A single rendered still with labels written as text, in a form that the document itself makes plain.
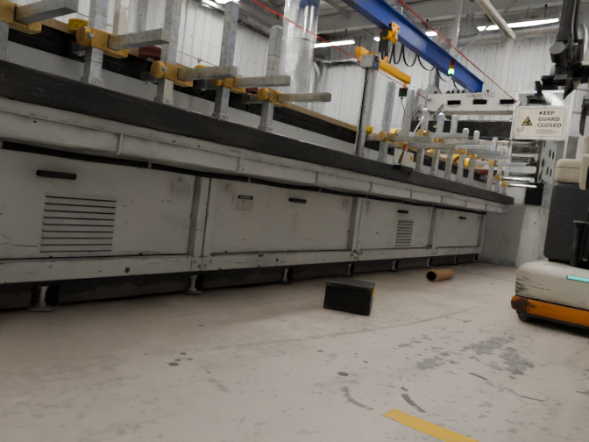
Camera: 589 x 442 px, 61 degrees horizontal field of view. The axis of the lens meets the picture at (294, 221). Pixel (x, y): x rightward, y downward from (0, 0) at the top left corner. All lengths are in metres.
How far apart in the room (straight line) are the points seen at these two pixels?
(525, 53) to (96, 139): 11.55
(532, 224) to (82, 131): 4.56
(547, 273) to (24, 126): 2.14
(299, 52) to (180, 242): 5.43
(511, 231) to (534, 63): 7.33
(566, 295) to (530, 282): 0.15
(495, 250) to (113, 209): 4.41
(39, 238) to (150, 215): 0.42
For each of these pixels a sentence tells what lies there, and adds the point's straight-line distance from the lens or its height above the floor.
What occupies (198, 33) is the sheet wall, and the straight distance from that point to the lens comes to 11.48.
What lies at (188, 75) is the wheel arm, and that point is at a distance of 1.68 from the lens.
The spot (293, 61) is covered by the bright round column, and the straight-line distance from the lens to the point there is 7.22.
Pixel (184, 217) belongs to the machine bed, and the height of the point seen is 0.32.
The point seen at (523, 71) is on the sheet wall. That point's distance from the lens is 12.49.
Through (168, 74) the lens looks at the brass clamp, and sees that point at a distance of 1.69.
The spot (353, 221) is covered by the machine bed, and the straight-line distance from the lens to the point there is 3.08.
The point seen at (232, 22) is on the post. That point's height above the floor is 1.04.
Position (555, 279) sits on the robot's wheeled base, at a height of 0.23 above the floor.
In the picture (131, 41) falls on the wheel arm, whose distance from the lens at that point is 1.49.
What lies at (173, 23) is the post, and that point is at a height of 0.96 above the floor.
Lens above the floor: 0.47
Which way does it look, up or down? 3 degrees down
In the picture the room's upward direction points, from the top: 7 degrees clockwise
